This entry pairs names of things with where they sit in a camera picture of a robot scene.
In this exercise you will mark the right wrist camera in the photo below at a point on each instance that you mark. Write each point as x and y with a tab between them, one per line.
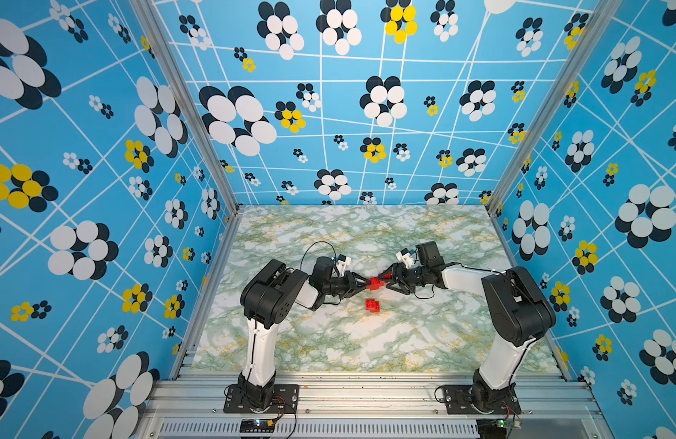
407	257

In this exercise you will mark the left aluminium corner post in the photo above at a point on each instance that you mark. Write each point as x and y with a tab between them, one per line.
153	29

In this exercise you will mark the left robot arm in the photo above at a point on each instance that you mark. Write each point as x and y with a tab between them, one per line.
267	300

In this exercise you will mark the right aluminium corner post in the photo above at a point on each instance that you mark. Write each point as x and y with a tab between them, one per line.
600	18

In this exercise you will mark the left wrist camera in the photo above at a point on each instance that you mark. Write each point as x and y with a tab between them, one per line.
341	263

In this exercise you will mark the aluminium front rail frame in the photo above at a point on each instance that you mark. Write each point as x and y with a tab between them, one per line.
371	405

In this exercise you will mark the red long lego brick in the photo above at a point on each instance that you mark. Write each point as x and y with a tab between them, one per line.
375	284

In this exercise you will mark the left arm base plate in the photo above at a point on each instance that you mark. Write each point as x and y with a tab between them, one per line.
254	400

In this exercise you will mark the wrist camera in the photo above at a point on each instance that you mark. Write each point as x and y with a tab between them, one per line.
407	257
341	263

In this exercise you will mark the left black circuit board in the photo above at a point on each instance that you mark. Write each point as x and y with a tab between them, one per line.
257	427

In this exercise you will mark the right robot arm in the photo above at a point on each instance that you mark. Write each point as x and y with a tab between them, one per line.
520	313

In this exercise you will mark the aluminium corner post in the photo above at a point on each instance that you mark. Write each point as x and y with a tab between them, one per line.
600	18
153	29

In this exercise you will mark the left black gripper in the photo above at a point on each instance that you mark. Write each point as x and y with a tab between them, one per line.
351	287

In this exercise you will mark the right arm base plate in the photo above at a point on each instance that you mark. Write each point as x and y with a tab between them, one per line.
476	399

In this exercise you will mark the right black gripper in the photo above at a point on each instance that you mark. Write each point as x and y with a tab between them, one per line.
401	270

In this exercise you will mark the right circuit board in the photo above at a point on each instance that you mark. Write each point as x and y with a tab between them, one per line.
497	429

